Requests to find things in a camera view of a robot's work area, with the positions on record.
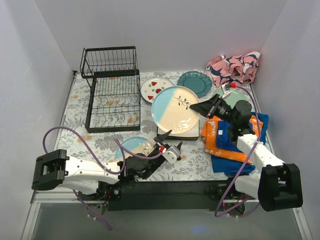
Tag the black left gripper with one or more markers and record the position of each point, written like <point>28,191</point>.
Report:
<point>160,159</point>

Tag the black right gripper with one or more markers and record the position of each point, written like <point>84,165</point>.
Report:
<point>214,105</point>

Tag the teal scalloped plate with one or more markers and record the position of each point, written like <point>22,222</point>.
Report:
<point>196,81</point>

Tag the mint green plate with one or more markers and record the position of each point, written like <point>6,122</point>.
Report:
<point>232,100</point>

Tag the cream blue leaf plate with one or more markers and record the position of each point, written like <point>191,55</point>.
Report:
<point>137,145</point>

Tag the cream round plate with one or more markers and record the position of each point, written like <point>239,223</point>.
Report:
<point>171,110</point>

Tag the white green rimmed plate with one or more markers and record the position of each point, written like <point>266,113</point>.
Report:
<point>152,87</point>

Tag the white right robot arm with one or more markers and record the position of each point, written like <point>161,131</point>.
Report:
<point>279,186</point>

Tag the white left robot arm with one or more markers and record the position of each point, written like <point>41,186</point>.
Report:
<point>136,159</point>

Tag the orange white cloth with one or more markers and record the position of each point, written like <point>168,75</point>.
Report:
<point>217,142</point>

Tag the floral table mat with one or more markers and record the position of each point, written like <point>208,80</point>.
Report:
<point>195,164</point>

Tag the pink navy patterned cloth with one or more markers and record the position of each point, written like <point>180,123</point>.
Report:
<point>237,69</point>

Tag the blue cloth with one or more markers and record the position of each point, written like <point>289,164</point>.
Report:
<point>228,167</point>

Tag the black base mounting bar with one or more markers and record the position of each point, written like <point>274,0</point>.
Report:
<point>160,195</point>

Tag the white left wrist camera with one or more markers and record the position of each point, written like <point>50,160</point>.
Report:
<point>171,154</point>

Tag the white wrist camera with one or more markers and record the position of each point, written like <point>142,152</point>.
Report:
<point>227,91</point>
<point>171,154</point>

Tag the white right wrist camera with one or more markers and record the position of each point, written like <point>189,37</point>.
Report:
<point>227,91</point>

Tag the black wire dish rack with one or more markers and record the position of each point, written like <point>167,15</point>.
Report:
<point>113,76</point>

